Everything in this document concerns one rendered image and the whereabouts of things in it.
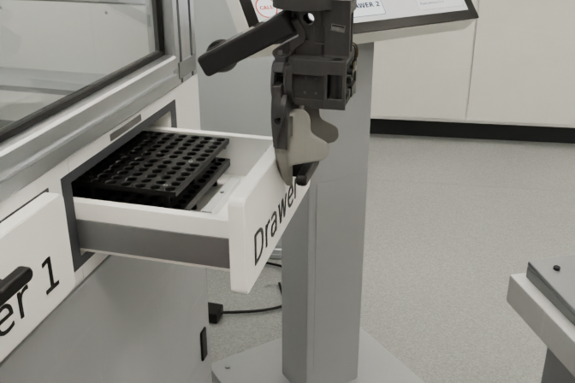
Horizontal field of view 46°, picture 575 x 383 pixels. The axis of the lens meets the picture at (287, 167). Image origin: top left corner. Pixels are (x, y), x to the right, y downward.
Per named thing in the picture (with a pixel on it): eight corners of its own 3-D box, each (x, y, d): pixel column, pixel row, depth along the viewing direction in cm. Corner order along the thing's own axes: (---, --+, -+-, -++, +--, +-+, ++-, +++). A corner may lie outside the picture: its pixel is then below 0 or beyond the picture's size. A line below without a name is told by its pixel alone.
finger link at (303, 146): (324, 196, 73) (328, 113, 71) (272, 191, 75) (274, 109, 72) (329, 188, 76) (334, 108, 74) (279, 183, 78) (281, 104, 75)
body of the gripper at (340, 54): (344, 118, 70) (347, 0, 66) (264, 111, 72) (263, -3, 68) (356, 97, 77) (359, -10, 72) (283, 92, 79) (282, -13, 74)
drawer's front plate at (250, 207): (310, 185, 95) (311, 111, 91) (246, 297, 69) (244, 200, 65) (298, 184, 95) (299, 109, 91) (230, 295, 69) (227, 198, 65)
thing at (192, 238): (294, 179, 93) (295, 138, 91) (234, 273, 70) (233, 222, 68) (41, 152, 103) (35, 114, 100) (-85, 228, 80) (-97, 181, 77)
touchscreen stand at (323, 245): (465, 427, 162) (522, -3, 123) (308, 509, 141) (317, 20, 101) (345, 321, 202) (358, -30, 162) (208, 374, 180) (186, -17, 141)
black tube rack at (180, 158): (230, 182, 91) (228, 138, 89) (179, 244, 76) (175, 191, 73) (84, 166, 97) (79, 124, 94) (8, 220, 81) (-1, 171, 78)
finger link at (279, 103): (283, 152, 72) (286, 69, 69) (269, 151, 72) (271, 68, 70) (294, 144, 76) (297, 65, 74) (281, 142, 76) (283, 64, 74)
